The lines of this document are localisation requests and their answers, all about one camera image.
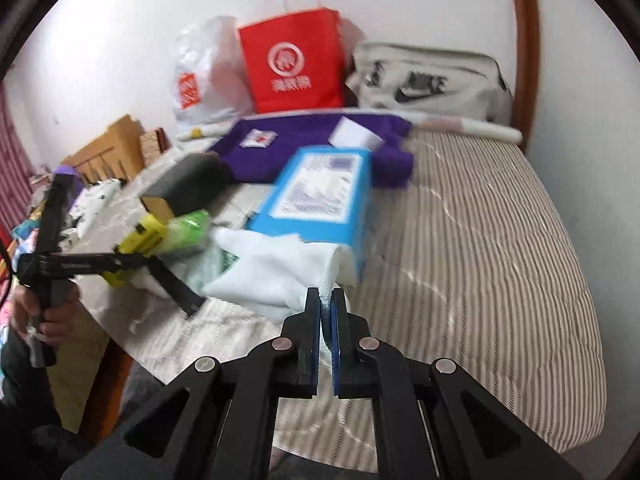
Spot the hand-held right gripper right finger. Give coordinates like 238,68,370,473
331,287,583,480

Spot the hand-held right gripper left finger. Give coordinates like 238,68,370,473
60,287,321,480

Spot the yellow pouch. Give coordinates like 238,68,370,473
114,212,168,289

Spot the white fluffy cloth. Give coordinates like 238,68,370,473
127,270,201,333

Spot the white towel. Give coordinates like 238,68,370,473
200,226,353,361

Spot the person's left forearm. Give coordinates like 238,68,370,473
0,332,58,413

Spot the person's left hand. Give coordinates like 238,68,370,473
10,284,82,347

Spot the green printed plastic bag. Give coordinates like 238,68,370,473
186,247,242,293

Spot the green packet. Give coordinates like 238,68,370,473
164,210,212,259

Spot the dark green booklet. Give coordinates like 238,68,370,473
140,152,232,221

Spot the pink curtain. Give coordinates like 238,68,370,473
0,82,35,216

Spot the white red printed packet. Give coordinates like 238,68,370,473
240,129,278,149

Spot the blue tissue pack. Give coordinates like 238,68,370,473
247,146,375,283

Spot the striped bed mattress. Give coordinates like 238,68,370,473
75,125,608,472

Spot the purple sweater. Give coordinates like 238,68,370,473
207,114,416,191

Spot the white plastic shopping bag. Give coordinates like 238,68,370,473
170,15,256,127

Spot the white paper card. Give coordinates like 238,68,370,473
330,116,383,150

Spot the red paper bag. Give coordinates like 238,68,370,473
237,0,348,114

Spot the white paper roll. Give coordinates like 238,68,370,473
175,110,523,145

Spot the grey pouch bag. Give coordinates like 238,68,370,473
345,42,513,123

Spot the wooden bed headboard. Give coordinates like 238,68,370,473
507,0,542,152

